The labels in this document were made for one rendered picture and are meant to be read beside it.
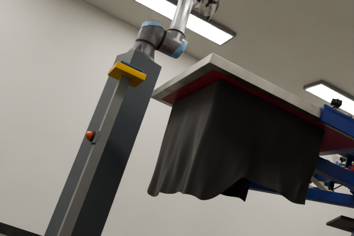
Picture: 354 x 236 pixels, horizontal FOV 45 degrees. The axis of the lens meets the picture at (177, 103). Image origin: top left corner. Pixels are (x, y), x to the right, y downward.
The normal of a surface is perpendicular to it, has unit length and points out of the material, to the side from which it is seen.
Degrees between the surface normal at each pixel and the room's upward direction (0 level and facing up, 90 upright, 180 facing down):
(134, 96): 90
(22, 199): 90
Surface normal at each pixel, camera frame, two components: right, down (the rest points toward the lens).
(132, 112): 0.62, -0.07
